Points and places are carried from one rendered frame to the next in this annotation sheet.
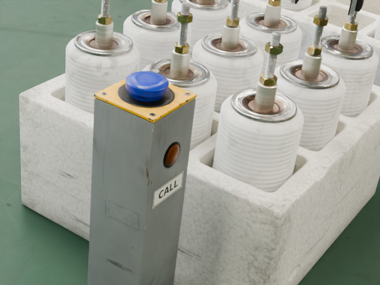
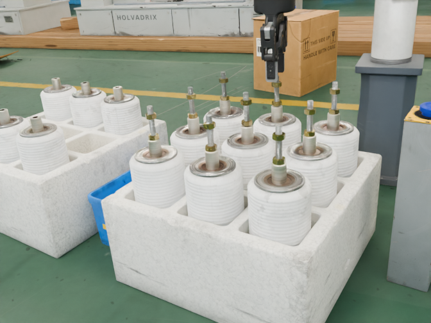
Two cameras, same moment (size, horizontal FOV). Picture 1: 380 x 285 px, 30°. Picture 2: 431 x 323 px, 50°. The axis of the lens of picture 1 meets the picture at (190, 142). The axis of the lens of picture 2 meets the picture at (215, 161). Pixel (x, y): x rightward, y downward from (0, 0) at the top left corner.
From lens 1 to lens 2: 1.16 m
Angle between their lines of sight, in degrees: 75
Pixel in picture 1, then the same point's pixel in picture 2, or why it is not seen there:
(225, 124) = (350, 143)
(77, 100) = (308, 225)
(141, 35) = (239, 174)
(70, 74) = (304, 211)
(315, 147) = not seen: hidden behind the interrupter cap
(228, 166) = (353, 165)
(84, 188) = (334, 270)
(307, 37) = (104, 163)
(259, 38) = (216, 137)
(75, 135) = (332, 238)
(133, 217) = not seen: outside the picture
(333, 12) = not seen: hidden behind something
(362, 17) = (81, 139)
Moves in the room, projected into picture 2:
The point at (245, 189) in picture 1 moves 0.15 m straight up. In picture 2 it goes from (368, 163) to (374, 86)
